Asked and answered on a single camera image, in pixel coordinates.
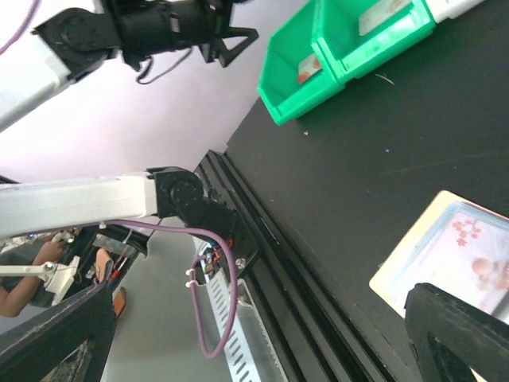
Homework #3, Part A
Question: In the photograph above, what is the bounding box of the white translucent bin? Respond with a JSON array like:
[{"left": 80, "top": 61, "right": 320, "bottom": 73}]
[{"left": 425, "top": 0, "right": 484, "bottom": 23}]

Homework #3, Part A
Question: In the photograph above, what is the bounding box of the green bin near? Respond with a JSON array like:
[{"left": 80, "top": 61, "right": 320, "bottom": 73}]
[{"left": 258, "top": 1, "right": 343, "bottom": 126}]

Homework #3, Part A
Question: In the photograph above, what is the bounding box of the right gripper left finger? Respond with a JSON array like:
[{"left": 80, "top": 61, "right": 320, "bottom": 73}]
[{"left": 1, "top": 282, "right": 117, "bottom": 381}]

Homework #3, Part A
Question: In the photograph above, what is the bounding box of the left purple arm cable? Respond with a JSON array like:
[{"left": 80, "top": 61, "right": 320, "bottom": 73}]
[{"left": 0, "top": 0, "right": 43, "bottom": 57}]

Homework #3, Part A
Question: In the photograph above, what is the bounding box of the green bin middle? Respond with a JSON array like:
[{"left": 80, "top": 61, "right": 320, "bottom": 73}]
[{"left": 313, "top": 1, "right": 436, "bottom": 84}]

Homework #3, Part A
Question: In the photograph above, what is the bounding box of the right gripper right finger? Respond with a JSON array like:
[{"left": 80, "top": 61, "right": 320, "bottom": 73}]
[{"left": 405, "top": 283, "right": 508, "bottom": 381}]

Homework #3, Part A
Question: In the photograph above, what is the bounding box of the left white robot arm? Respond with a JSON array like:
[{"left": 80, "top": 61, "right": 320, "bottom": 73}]
[{"left": 1, "top": 1, "right": 258, "bottom": 245}]

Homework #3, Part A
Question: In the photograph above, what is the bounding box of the red dot card in bin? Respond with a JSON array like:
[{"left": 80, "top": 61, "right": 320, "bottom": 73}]
[{"left": 297, "top": 53, "right": 322, "bottom": 84}]

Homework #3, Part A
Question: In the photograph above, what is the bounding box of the white slotted cable duct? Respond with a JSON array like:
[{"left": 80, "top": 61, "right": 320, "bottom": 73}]
[{"left": 196, "top": 242, "right": 287, "bottom": 382}]

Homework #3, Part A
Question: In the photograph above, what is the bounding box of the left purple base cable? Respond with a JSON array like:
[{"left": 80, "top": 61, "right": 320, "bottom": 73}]
[{"left": 101, "top": 218, "right": 239, "bottom": 358}]

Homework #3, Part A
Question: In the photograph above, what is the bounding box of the tan card holder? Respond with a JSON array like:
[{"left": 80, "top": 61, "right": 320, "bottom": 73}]
[{"left": 369, "top": 190, "right": 507, "bottom": 381}]

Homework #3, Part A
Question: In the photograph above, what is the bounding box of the person in background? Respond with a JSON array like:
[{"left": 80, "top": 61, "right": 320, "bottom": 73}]
[{"left": 0, "top": 234, "right": 128, "bottom": 322}]

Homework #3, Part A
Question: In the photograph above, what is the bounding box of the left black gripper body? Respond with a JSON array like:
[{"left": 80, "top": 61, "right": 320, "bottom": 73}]
[{"left": 115, "top": 1, "right": 227, "bottom": 66}]

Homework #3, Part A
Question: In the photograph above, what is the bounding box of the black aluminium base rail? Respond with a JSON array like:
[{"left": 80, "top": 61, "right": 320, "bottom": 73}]
[{"left": 196, "top": 151, "right": 420, "bottom": 381}]

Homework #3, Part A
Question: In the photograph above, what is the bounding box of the floral card in bin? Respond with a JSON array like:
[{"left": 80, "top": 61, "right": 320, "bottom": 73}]
[{"left": 358, "top": 0, "right": 411, "bottom": 37}]

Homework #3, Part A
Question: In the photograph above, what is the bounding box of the green bin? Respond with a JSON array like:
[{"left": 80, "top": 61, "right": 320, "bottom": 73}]
[
  {"left": 258, "top": 1, "right": 343, "bottom": 126},
  {"left": 313, "top": 1, "right": 436, "bottom": 84}
]

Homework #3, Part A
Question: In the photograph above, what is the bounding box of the floral credit card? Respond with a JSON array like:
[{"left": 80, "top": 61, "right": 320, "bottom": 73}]
[{"left": 388, "top": 202, "right": 508, "bottom": 323}]

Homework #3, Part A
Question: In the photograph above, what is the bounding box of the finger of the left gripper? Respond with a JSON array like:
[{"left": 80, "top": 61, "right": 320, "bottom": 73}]
[{"left": 206, "top": 27, "right": 259, "bottom": 68}]

